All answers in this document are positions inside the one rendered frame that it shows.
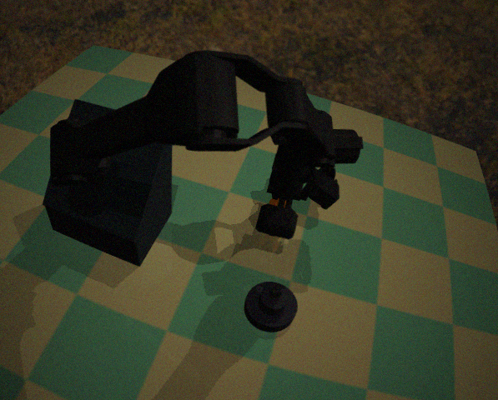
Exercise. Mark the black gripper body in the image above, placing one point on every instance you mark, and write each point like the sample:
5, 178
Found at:
285, 185

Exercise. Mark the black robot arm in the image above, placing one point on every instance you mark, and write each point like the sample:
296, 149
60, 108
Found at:
193, 103

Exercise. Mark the orange knob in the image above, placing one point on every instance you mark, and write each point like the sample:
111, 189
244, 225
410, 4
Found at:
275, 202

